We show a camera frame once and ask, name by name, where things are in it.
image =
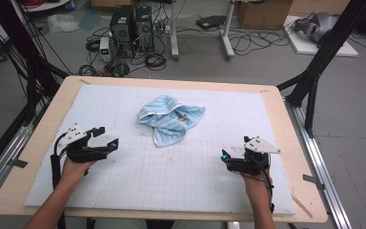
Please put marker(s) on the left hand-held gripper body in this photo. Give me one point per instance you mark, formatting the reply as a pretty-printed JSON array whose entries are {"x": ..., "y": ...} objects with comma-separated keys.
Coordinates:
[{"x": 82, "y": 152}]

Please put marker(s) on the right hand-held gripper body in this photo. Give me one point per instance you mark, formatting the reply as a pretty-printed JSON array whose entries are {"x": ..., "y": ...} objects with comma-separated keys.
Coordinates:
[{"x": 251, "y": 163}]

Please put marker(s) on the light blue striped towel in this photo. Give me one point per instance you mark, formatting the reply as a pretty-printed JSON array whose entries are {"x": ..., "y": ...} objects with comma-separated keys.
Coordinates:
[{"x": 166, "y": 122}]

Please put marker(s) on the person's left hand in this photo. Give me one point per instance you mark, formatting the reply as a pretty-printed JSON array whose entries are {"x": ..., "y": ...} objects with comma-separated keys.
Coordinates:
[{"x": 74, "y": 173}]

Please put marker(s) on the person's right hand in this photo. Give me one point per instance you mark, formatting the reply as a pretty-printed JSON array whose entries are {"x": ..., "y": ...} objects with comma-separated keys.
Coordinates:
[{"x": 259, "y": 189}]

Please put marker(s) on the white foam mat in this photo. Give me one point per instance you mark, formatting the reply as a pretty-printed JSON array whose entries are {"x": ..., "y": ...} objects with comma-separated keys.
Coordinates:
[{"x": 171, "y": 178}]

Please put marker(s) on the thin wooden strip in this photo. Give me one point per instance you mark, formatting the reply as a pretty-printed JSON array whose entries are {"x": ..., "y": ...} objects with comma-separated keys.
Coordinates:
[{"x": 301, "y": 206}]

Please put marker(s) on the white power supply box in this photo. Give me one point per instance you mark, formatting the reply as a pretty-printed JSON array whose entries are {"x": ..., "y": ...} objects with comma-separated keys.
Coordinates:
[{"x": 105, "y": 49}]

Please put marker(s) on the wide black computer tower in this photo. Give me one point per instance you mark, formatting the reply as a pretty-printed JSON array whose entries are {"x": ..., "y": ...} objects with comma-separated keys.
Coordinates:
[{"x": 122, "y": 31}]

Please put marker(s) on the white floor board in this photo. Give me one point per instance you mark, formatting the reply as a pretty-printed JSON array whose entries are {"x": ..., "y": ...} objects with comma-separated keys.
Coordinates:
[{"x": 301, "y": 46}]

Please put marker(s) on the white desk leg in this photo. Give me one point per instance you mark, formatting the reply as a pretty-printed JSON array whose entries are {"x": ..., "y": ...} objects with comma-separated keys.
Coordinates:
[
  {"x": 227, "y": 31},
  {"x": 174, "y": 31}
]

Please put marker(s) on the narrow black computer tower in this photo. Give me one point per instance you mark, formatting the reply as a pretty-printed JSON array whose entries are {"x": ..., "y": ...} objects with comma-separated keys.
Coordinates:
[{"x": 144, "y": 28}]

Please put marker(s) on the clear plastic bag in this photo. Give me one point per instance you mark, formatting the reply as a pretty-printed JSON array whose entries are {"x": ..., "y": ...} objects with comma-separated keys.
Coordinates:
[{"x": 62, "y": 23}]

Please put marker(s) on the black flat device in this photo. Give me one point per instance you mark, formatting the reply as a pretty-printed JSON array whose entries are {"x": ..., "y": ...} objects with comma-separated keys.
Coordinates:
[{"x": 209, "y": 21}]

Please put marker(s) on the large cardboard box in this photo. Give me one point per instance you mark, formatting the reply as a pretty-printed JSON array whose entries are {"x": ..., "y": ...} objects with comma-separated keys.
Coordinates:
[{"x": 263, "y": 14}]

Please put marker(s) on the grey headset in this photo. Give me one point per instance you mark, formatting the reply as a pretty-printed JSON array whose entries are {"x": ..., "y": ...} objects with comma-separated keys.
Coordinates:
[{"x": 317, "y": 25}]

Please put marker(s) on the aluminium rail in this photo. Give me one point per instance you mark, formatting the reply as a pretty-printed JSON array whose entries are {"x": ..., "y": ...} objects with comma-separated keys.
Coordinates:
[
  {"x": 322, "y": 171},
  {"x": 3, "y": 162}
]

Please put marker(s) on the black metal frame stand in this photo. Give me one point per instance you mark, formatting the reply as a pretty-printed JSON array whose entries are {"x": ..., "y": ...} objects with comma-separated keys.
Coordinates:
[
  {"x": 324, "y": 54},
  {"x": 28, "y": 63}
]

